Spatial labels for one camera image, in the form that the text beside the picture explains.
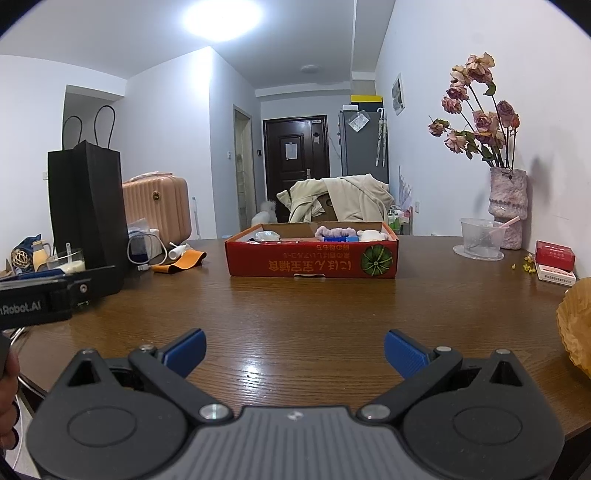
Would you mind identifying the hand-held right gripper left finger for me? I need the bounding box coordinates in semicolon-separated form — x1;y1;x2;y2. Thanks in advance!
44;329;235;426

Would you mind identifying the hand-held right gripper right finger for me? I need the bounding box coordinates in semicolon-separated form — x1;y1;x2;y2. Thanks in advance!
357;329;546;425

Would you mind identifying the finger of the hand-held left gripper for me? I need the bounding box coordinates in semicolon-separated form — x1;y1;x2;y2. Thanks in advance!
69;264;117;309
0;270;68;282

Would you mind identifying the red cardboard box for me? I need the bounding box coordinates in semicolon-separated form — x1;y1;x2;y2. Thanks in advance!
225;222;399;280

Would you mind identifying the purple fluffy headband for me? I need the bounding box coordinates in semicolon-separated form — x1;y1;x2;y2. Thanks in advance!
315;222;358;240

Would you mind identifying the person's left hand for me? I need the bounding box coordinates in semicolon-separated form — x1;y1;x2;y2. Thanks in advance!
0;335;22;452

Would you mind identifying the glass jar with white filling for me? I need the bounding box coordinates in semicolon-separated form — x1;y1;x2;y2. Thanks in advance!
46;242;87;276

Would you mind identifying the blue cloth bag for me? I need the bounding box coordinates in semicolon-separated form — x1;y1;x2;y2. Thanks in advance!
11;234;43;252

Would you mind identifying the clear bag with charger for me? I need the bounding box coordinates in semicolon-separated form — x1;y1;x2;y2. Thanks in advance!
127;218;162;266

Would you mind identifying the black paper bag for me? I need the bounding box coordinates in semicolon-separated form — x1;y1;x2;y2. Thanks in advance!
47;105;130;296

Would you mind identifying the pink suitcase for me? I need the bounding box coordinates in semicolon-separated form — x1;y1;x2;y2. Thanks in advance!
121;172;192;243

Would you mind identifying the clear plastic saucer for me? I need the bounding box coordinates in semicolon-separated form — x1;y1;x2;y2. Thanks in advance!
452;244;505;263

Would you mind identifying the storage rack with bottles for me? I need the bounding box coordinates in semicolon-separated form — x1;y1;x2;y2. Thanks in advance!
388;205;414;236

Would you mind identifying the clear plastic cup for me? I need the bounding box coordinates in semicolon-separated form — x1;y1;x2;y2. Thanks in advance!
460;218;504;259

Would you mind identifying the white fluffy dog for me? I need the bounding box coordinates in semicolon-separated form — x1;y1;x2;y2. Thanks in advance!
252;199;279;227

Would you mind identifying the beige coat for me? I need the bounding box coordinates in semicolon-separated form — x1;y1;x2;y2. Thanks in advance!
276;174;395;224

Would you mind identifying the small white box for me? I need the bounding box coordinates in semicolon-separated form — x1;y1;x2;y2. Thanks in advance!
536;264;578;288

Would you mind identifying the yellow woven basket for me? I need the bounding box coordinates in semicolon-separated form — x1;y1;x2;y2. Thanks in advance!
556;278;591;381

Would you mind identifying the small red box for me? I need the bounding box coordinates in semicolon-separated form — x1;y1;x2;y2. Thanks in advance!
534;240;577;272

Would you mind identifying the glass side door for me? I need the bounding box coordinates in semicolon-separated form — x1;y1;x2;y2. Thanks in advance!
233;104;254;229

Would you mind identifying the pink textured vase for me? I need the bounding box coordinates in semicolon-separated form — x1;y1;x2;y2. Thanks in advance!
488;167;528;250

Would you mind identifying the grey refrigerator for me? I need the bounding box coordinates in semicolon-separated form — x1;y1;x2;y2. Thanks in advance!
338;110;389;185

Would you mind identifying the dark brown entrance door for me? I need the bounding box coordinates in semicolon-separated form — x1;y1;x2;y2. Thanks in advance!
263;117;329;204

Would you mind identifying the hanging umbrella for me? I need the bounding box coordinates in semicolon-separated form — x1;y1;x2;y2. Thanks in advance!
375;108;387;167

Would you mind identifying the yellow and black box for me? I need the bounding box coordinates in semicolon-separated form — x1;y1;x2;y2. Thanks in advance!
350;95;385;112

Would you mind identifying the bright ceiling light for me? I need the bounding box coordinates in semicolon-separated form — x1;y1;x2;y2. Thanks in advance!
182;0;262;42

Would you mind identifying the white charging cable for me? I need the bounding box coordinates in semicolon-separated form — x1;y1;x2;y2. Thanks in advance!
128;233;168;273

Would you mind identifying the orange strap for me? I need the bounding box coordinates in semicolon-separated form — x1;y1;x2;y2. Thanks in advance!
151;250;208;274

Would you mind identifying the wall electrical panel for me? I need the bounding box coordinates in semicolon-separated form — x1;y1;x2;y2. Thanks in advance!
392;73;406;115

